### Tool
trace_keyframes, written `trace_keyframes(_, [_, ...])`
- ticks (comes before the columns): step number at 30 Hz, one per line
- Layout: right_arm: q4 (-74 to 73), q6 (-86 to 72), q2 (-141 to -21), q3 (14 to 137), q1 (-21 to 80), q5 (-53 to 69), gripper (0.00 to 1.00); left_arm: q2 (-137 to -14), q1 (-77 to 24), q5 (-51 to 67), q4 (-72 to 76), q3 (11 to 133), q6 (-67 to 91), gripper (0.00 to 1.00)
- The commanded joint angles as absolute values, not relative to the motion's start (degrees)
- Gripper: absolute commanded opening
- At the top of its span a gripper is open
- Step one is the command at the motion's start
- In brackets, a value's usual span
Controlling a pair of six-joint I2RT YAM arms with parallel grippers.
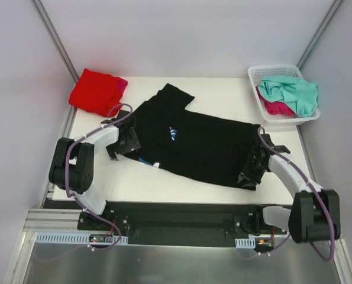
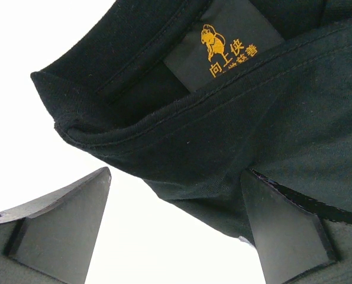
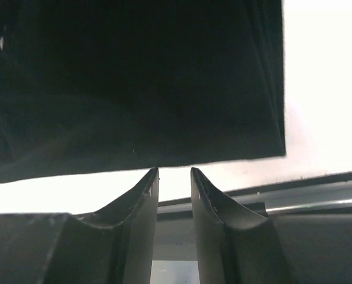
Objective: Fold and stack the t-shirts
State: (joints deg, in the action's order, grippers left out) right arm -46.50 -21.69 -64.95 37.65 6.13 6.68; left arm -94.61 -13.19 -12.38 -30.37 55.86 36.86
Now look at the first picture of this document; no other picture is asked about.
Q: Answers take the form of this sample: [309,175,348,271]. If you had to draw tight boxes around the magenta t-shirt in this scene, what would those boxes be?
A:
[264,101,295,116]

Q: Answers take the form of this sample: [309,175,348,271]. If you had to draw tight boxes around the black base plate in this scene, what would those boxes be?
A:
[76,199,288,248]

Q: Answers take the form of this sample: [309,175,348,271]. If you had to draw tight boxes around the left aluminium frame post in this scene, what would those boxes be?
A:
[31,0,82,86]

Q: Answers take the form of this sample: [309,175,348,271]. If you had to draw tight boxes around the left white cable duct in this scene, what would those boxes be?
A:
[36,232,128,246]

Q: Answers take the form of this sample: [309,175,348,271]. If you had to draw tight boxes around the pink t-shirt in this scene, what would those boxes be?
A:
[117,78,128,95]

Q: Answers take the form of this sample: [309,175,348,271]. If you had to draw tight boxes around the white cable duct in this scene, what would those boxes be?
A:
[36,232,128,246]
[235,238,256,249]

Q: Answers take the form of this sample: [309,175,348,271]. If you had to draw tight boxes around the red t-shirt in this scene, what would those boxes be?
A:
[69,69,123,117]

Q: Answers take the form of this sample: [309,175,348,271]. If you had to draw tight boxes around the black daisy t-shirt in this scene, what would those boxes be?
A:
[126,83,259,191]

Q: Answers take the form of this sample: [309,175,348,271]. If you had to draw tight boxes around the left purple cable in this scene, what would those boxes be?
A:
[33,103,134,261]

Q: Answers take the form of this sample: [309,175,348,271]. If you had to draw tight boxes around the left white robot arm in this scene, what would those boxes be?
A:
[49,110,141,230]

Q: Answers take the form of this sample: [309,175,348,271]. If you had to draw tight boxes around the white plastic basket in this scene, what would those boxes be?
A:
[247,64,320,127]

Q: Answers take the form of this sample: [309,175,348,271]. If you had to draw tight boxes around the right aluminium frame post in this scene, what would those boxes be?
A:
[296,0,344,70]

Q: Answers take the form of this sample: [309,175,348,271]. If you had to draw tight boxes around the purple cable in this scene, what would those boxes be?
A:
[237,127,338,262]
[33,103,134,261]

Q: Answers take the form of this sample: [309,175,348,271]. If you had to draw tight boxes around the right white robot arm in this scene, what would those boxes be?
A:
[238,128,341,243]

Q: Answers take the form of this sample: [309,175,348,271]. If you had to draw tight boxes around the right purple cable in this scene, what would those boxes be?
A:
[237,127,338,262]

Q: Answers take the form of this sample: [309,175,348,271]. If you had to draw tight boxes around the right white cable duct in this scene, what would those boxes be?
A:
[235,238,256,249]

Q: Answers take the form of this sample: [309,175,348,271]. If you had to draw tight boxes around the teal t-shirt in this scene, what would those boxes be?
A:
[256,75,318,118]

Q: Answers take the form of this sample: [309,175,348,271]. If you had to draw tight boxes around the aluminium frame post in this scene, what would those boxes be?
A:
[296,0,344,70]
[31,0,82,86]

